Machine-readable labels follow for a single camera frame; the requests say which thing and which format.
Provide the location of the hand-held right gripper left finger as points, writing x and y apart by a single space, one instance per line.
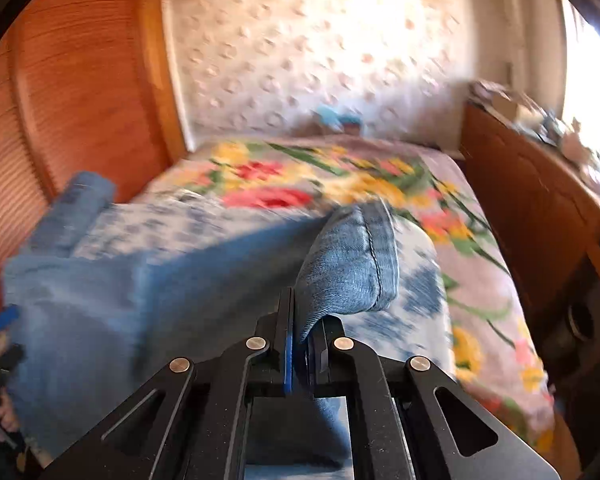
289 365

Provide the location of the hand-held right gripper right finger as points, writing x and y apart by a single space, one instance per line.
325 360

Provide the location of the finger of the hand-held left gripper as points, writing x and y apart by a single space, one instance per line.
5 317

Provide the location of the blue denim pants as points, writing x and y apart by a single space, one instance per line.
130 310
75 210

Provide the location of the folded blue denim pants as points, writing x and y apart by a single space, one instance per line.
75 210

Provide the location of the person's left hand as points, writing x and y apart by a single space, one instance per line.
9 412

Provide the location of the colourful floral blanket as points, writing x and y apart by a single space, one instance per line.
290 170

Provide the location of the long wooden cabinet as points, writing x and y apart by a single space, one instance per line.
525 220

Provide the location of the brown slatted wooden wardrobe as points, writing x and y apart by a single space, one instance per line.
80 85

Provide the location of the sheer circle-patterned curtain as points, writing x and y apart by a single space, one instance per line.
330 45

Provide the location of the wood-framed window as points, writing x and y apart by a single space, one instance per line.
592 85

